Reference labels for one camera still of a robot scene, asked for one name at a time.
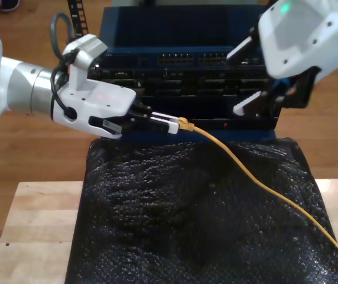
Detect yellow network cable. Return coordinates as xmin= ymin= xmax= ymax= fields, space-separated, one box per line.
xmin=173 ymin=117 xmax=338 ymax=284

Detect black rack server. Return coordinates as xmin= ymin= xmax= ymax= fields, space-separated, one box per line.
xmin=97 ymin=66 xmax=276 ymax=97

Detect black bubble mat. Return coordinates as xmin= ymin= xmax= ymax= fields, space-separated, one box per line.
xmin=65 ymin=137 xmax=338 ymax=284

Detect dark shoe white sole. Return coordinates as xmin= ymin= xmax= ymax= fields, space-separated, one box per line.
xmin=0 ymin=0 xmax=21 ymax=12

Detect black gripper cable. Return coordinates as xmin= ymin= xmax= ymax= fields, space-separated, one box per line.
xmin=50 ymin=66 xmax=78 ymax=121

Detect black camera cable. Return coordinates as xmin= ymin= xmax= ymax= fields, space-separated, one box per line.
xmin=58 ymin=49 xmax=80 ymax=78

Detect blue network switch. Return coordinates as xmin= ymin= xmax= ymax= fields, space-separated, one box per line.
xmin=99 ymin=6 xmax=272 ymax=67

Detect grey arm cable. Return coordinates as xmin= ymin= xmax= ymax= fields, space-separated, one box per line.
xmin=50 ymin=12 xmax=75 ymax=60

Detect black perforated rack post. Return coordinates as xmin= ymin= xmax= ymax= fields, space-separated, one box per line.
xmin=67 ymin=0 xmax=90 ymax=38

